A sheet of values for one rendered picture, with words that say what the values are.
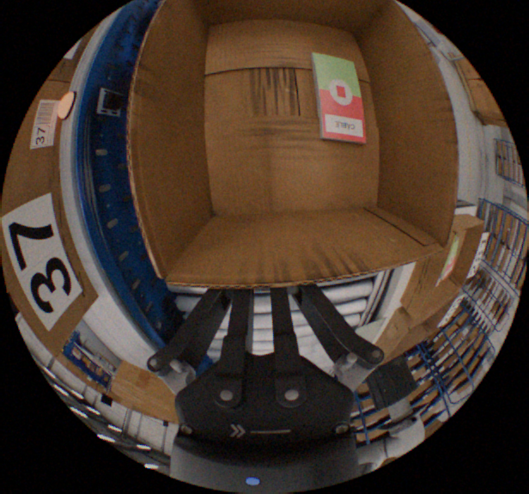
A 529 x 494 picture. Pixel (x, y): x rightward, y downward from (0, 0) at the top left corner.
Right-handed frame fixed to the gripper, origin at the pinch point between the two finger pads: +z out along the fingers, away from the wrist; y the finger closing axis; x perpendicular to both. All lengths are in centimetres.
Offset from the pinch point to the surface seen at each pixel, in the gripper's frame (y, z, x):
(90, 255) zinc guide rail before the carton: -23.3, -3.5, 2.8
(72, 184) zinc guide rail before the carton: -23.3, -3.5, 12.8
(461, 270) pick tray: 79, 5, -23
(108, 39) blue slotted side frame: -22.9, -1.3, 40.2
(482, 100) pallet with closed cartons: 350, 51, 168
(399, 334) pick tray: 41, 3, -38
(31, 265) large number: -28.8, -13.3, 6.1
